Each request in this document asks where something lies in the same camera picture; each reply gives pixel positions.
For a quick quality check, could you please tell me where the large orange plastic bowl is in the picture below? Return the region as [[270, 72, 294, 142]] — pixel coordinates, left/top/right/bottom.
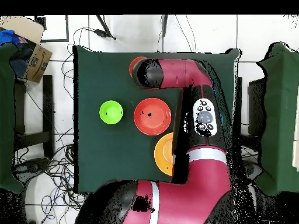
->
[[154, 132, 175, 177]]

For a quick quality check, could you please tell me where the wide orange-red shallow bowl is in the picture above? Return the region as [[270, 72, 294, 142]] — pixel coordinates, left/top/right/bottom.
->
[[133, 97, 172, 137]]

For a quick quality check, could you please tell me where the green plastic bowl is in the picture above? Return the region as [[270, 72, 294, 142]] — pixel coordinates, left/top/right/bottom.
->
[[99, 100, 124, 125]]

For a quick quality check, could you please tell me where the dark green table cloth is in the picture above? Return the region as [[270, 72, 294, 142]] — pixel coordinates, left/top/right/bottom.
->
[[73, 45, 241, 194]]

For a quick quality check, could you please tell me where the small orange-red ringed bowl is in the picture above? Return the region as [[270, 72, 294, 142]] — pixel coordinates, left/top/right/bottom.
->
[[128, 56, 147, 78]]

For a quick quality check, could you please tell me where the black tripod leg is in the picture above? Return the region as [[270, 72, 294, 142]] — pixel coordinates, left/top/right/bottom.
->
[[161, 15, 169, 37], [95, 15, 117, 41]]

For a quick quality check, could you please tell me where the black box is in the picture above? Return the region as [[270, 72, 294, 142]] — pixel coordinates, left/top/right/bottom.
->
[[247, 78, 267, 136]]

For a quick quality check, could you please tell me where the black rounded floor base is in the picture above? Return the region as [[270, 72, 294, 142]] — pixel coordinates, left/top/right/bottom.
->
[[242, 160, 265, 181], [13, 157, 50, 179]]

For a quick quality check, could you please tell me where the brown cardboard box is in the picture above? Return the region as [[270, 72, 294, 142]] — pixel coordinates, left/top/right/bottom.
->
[[0, 15, 53, 83]]

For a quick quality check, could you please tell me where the green cloth covered table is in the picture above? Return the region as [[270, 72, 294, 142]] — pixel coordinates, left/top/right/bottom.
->
[[256, 41, 299, 197], [0, 43, 25, 193]]

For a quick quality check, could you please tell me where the blue cloth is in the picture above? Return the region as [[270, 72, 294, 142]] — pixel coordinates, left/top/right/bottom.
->
[[0, 29, 19, 46]]

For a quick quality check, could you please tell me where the tangle of black cables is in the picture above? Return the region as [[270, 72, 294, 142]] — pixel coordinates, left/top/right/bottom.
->
[[13, 125, 94, 224]]

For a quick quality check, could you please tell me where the black chair frame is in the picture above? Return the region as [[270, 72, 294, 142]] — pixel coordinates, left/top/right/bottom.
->
[[13, 75, 54, 159]]

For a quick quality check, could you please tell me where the black metal frame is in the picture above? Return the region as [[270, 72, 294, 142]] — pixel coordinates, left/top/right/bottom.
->
[[34, 15, 69, 43]]

